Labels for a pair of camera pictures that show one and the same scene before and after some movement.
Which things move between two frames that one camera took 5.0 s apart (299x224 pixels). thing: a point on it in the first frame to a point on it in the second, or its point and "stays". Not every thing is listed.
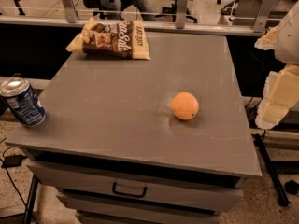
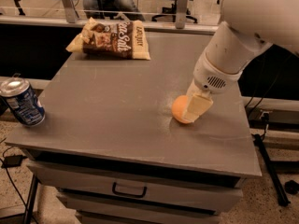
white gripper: (289, 44) to (209, 77)
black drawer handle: (140, 196) stays
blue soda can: (22, 101) stays
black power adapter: (12, 161) stays
